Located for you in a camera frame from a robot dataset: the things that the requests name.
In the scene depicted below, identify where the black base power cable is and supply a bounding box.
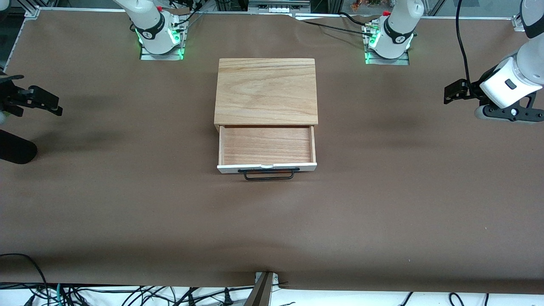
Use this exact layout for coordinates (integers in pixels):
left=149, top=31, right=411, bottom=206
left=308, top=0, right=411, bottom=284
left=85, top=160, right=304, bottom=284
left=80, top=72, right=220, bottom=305
left=297, top=12, right=377, bottom=37

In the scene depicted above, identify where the grey metal equipment box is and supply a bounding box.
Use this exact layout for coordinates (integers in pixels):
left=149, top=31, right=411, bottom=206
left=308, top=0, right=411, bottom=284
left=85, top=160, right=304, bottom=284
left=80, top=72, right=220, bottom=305
left=249, top=0, right=311, bottom=13

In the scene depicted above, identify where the black looped floor cable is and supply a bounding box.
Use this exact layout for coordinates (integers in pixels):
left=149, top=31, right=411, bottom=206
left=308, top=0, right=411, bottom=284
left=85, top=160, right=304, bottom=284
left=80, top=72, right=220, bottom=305
left=0, top=254, right=49, bottom=306

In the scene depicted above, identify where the black cylindrical object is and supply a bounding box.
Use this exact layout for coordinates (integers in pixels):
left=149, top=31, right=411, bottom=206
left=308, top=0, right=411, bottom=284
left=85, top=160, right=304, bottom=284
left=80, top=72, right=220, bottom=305
left=0, top=130, right=38, bottom=165

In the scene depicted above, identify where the aluminium table edge profile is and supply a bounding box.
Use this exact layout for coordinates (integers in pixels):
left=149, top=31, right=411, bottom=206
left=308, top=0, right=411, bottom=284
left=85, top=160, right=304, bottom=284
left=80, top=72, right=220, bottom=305
left=0, top=0, right=41, bottom=73

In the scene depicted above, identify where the wooden drawer cabinet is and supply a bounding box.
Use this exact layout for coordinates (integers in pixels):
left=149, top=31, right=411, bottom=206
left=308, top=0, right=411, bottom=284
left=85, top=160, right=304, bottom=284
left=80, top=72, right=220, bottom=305
left=214, top=58, right=319, bottom=133

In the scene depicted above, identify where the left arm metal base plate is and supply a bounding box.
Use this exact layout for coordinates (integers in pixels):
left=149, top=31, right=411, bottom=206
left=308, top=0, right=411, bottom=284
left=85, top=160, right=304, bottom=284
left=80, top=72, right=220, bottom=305
left=365, top=21, right=411, bottom=65

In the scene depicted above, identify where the white drawer with black handle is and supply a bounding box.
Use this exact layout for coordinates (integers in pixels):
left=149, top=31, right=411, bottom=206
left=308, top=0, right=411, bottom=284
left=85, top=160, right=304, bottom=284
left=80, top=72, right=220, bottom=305
left=217, top=125, right=318, bottom=181

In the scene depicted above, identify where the brown paper table cover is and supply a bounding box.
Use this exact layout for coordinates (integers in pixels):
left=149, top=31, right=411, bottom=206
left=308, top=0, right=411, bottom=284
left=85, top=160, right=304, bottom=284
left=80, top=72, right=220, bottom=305
left=0, top=9, right=544, bottom=295

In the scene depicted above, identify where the aluminium profile post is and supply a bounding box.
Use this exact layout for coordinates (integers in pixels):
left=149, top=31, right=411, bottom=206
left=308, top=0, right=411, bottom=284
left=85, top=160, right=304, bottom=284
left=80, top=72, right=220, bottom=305
left=244, top=272, right=279, bottom=306

